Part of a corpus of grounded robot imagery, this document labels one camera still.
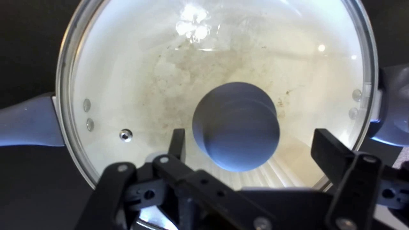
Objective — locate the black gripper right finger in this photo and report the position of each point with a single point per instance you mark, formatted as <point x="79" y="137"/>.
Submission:
<point x="361" y="187"/>

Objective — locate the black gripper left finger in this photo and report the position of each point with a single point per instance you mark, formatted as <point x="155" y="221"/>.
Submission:
<point x="178" y="192"/>

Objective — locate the glass pot lid with knob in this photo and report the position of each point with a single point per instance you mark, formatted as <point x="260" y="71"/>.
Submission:
<point x="170" y="77"/>

